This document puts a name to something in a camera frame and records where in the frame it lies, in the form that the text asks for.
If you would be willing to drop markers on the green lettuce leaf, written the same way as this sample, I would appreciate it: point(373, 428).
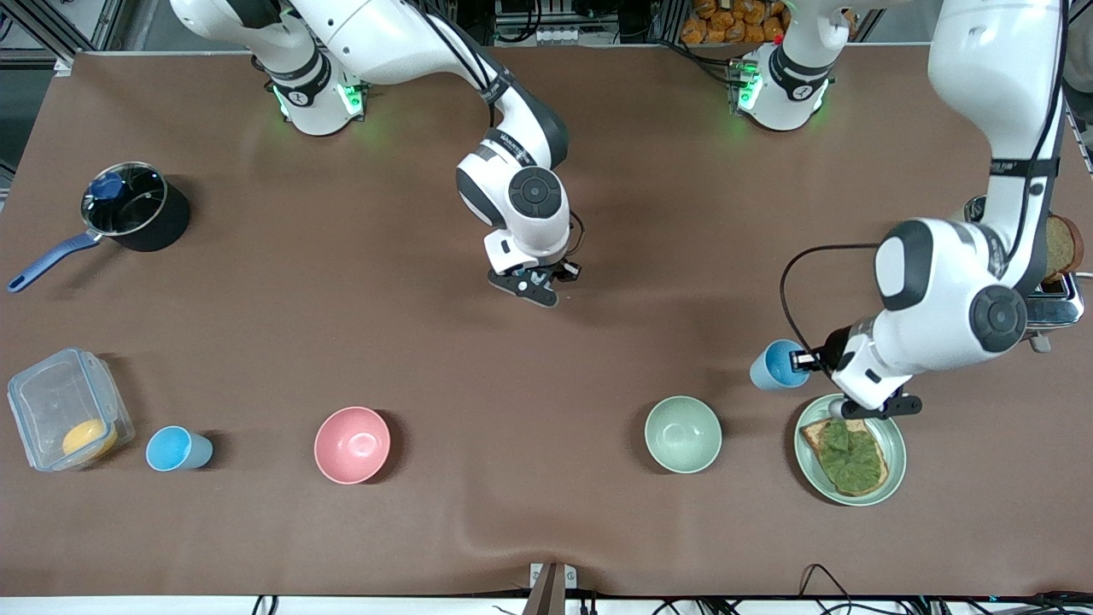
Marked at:
point(854, 457)

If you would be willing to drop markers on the glass lid blue knob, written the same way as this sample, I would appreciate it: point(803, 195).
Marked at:
point(107, 186)

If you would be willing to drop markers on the grey metal table bracket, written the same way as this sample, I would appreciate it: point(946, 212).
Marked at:
point(552, 589)

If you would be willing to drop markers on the light blue plastic cup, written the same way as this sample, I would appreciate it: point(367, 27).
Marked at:
point(175, 449)
point(773, 367)

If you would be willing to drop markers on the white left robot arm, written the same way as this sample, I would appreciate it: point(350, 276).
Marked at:
point(939, 282)

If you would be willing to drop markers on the orange round food item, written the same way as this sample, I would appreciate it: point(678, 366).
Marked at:
point(88, 437)

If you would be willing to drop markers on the toasted square bread slice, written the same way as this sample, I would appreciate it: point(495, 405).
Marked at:
point(811, 436)

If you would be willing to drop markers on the white power strip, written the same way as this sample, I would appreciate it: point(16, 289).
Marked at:
point(555, 36)

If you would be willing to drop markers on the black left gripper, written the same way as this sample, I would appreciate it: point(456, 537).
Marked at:
point(833, 348)

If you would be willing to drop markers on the aluminium frame rail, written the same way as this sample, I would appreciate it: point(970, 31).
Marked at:
point(104, 26)

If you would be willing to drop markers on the pale green round plate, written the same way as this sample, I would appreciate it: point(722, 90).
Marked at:
point(892, 444)

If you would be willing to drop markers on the dark crust bread slice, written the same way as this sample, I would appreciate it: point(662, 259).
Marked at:
point(1063, 248)

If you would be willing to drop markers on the clear plastic storage container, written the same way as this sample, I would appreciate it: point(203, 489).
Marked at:
point(51, 401)

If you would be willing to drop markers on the beige and chrome toaster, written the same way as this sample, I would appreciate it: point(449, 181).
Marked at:
point(1055, 309)

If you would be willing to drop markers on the pale green bowl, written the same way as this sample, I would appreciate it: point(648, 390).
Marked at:
point(683, 434)

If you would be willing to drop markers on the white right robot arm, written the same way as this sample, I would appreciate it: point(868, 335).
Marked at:
point(376, 34)

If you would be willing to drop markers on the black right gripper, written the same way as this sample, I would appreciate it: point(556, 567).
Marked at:
point(559, 270)

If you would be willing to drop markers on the pink bowl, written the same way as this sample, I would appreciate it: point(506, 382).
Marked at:
point(352, 444)

